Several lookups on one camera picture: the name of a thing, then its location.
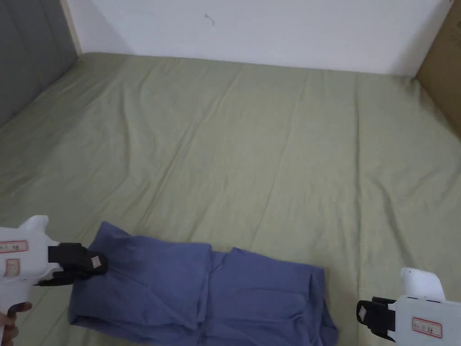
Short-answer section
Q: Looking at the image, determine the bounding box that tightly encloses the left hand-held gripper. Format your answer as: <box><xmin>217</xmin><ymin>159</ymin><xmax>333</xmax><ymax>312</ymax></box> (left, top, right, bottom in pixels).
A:
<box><xmin>0</xmin><ymin>215</ymin><xmax>110</xmax><ymax>346</ymax></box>

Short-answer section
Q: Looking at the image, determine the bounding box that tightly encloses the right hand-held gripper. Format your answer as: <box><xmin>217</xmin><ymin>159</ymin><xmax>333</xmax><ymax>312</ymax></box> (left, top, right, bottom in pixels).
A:
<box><xmin>355</xmin><ymin>267</ymin><xmax>461</xmax><ymax>346</ymax></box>

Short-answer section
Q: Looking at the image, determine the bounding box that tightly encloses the blue shirt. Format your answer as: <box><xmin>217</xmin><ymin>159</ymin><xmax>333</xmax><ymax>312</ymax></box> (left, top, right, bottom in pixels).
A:
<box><xmin>68</xmin><ymin>221</ymin><xmax>339</xmax><ymax>346</ymax></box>

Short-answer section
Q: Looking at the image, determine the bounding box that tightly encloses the person's left hand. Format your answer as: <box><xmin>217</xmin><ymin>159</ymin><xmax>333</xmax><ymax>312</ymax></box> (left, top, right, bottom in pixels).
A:
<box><xmin>0</xmin><ymin>302</ymin><xmax>33</xmax><ymax>346</ymax></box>

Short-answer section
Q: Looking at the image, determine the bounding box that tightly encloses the bed with pale green sheet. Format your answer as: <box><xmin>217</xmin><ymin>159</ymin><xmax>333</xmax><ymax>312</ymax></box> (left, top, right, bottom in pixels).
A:
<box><xmin>0</xmin><ymin>52</ymin><xmax>461</xmax><ymax>346</ymax></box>

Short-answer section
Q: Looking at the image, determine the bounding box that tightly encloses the grey padded headboard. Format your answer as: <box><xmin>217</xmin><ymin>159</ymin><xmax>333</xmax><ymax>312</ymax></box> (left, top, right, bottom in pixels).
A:
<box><xmin>0</xmin><ymin>0</ymin><xmax>80</xmax><ymax>127</ymax></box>

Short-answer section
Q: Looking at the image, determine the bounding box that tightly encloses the brown cardboard carton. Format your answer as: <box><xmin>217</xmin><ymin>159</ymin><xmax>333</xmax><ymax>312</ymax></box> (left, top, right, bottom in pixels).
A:
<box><xmin>414</xmin><ymin>0</ymin><xmax>461</xmax><ymax>140</ymax></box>

